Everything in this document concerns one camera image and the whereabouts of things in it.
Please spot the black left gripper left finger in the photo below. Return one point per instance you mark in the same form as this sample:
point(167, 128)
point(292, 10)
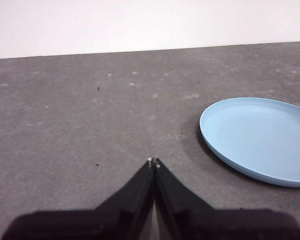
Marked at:
point(110, 220)

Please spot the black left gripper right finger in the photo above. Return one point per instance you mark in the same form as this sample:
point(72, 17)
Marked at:
point(202, 222)

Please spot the light blue round plate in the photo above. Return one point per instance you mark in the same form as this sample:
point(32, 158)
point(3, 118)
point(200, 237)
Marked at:
point(260, 140)

